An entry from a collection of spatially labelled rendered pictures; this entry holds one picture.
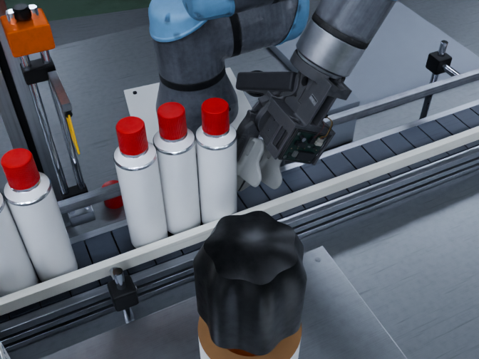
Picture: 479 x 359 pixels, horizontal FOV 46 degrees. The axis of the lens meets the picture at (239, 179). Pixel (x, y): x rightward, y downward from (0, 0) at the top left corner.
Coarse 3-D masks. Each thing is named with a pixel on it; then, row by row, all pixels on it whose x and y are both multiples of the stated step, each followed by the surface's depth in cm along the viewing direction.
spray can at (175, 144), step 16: (160, 112) 66; (176, 112) 66; (160, 128) 67; (176, 128) 67; (160, 144) 68; (176, 144) 68; (192, 144) 69; (160, 160) 70; (176, 160) 69; (192, 160) 71; (160, 176) 72; (176, 176) 71; (192, 176) 72; (176, 192) 73; (192, 192) 74; (176, 208) 75; (192, 208) 76; (176, 224) 77; (192, 224) 78
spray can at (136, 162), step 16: (128, 128) 64; (144, 128) 65; (128, 144) 65; (144, 144) 66; (128, 160) 66; (144, 160) 66; (128, 176) 67; (144, 176) 67; (128, 192) 69; (144, 192) 69; (160, 192) 72; (128, 208) 71; (144, 208) 71; (160, 208) 73; (128, 224) 75; (144, 224) 73; (160, 224) 75; (144, 240) 75
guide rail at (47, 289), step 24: (432, 144) 88; (456, 144) 90; (360, 168) 84; (384, 168) 85; (312, 192) 81; (168, 240) 74; (192, 240) 76; (96, 264) 72; (120, 264) 72; (24, 288) 69; (48, 288) 69; (72, 288) 71; (0, 312) 68
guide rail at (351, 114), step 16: (448, 80) 92; (464, 80) 93; (400, 96) 89; (416, 96) 90; (352, 112) 86; (368, 112) 87; (96, 192) 74; (112, 192) 75; (64, 208) 73; (80, 208) 74
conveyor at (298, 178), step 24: (432, 120) 98; (456, 120) 98; (384, 144) 93; (408, 144) 93; (312, 168) 89; (336, 168) 89; (408, 168) 89; (240, 192) 85; (264, 192) 86; (288, 192) 85; (336, 192) 85; (288, 216) 83; (96, 240) 79; (120, 240) 79; (144, 264) 76; (24, 312) 71
